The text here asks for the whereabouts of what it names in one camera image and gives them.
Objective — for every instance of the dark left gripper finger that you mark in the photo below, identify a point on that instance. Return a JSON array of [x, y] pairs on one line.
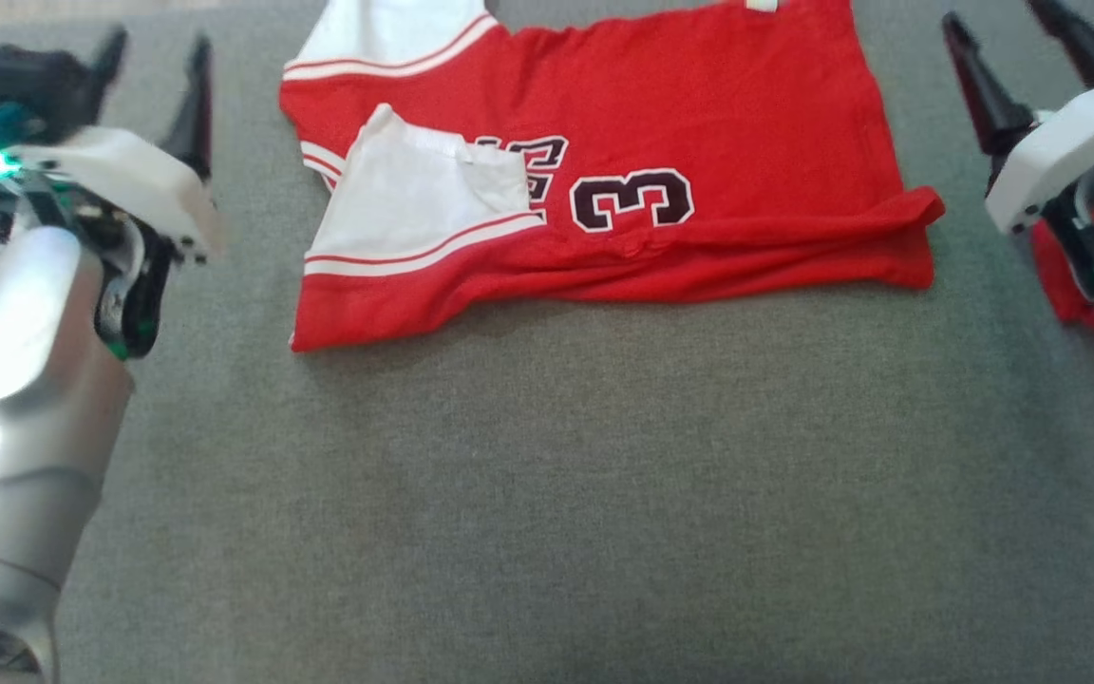
[[105, 76], [194, 114]]

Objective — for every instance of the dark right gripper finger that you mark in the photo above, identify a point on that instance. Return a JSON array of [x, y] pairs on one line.
[[1079, 43], [984, 95]]

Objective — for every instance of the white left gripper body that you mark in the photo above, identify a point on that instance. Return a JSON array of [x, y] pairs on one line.
[[129, 171]]

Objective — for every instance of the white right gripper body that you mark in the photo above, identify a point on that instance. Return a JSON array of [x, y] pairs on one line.
[[1060, 142]]

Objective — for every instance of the red shorts with white stripe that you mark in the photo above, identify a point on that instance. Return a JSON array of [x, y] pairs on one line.
[[1060, 285]]

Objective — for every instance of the red jersey with white sleeves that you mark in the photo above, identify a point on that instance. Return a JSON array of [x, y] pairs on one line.
[[699, 114]]

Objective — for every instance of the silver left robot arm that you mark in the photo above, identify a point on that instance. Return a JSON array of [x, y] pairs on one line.
[[15, 399]]

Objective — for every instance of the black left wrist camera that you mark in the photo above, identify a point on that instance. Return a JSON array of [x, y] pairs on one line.
[[29, 85]]

